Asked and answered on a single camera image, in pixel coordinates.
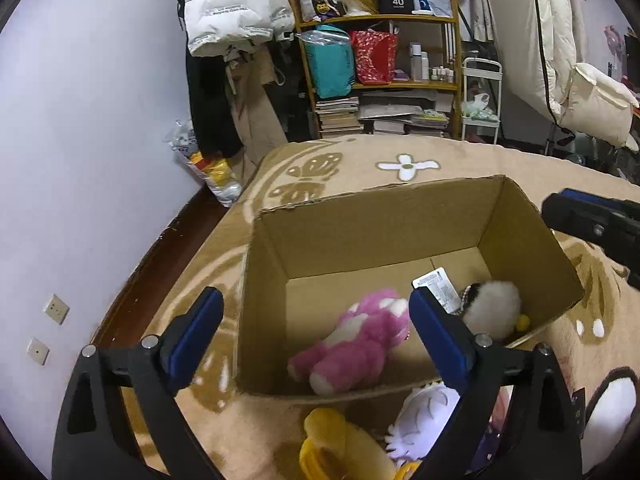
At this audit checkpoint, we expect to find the white-haired anime plush doll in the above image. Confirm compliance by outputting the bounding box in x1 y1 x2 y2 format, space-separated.
384 382 516 476

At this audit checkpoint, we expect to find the white fluffy duck plush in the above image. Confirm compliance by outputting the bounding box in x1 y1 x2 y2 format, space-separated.
461 281 530 341

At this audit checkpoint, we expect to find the pink white plush toy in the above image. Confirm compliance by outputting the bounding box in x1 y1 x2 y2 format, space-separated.
288 288 410 396

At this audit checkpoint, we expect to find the yellow dog plush toy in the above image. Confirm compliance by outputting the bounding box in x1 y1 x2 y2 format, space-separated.
298 408 421 480

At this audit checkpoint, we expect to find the pink desk fan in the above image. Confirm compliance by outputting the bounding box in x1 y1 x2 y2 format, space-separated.
604 25 625 62

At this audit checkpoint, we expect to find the bear paper tag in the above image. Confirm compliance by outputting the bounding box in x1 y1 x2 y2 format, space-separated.
411 268 462 315

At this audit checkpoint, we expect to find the white metal trolley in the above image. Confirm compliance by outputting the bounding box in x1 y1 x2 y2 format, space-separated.
461 56 503 145

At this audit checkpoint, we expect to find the cream puffer coat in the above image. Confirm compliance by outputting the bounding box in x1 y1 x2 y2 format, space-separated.
488 0 639 153

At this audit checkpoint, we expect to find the pile of magazines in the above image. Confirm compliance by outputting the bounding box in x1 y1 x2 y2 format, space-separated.
358 89 454 138

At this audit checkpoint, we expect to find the open cardboard box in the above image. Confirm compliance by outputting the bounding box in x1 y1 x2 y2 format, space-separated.
235 176 584 403

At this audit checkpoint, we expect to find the red patterned bag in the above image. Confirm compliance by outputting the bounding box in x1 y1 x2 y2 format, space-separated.
350 29 398 86

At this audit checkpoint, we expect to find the bag of snacks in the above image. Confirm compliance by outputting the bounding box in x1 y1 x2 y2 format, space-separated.
165 120 243 208

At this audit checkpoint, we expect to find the stack of books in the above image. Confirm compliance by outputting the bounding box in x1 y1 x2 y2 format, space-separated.
314 96 363 138

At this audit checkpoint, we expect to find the wooden shelf unit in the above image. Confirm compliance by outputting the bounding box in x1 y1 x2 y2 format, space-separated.
288 0 462 136

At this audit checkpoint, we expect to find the teal bag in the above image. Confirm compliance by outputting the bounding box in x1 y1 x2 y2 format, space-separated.
297 25 355 99

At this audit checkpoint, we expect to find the black hanging coat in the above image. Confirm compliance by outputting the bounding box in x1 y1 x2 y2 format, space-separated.
184 49 245 162

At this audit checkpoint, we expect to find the beige trench coat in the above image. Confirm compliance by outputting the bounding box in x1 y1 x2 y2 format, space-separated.
227 47 288 166

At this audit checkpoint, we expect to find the white puffer jacket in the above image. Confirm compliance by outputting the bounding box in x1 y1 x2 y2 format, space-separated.
183 0 295 58

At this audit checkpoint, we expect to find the lower wall socket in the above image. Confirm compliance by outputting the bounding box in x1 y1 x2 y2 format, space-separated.
26 337 50 366

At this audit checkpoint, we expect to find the wall socket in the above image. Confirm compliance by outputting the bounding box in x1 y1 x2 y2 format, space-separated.
43 294 70 325
26 337 50 366

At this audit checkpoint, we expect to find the upper wall socket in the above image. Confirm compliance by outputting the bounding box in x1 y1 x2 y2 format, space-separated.
43 294 70 325

